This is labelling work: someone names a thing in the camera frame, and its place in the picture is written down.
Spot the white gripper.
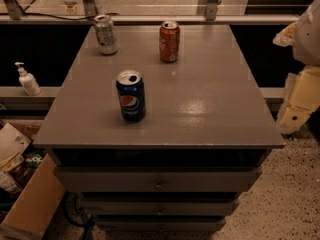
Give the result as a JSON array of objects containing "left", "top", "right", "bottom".
[{"left": 273, "top": 0, "right": 320, "bottom": 134}]

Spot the blue pepsi can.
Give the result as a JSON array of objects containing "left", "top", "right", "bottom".
[{"left": 116, "top": 70, "right": 146, "bottom": 122}]

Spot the orange soda can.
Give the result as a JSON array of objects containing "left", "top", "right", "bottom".
[{"left": 159, "top": 20, "right": 180, "bottom": 63}]

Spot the silver soda can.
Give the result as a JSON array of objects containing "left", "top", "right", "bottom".
[{"left": 94, "top": 14, "right": 118, "bottom": 55}]

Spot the grey drawer cabinet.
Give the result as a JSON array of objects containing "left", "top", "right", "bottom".
[{"left": 35, "top": 25, "right": 284, "bottom": 232}]

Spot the white pump soap bottle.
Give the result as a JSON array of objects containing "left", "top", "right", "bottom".
[{"left": 15, "top": 62, "right": 41, "bottom": 96}]

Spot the green snack packet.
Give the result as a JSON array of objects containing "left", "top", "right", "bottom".
[{"left": 26, "top": 152, "right": 45, "bottom": 169}]

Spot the cardboard box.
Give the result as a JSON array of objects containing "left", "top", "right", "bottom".
[{"left": 0, "top": 123, "right": 65, "bottom": 240}]

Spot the black cable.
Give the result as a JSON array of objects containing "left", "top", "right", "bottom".
[{"left": 0, "top": 0, "right": 119, "bottom": 21}]

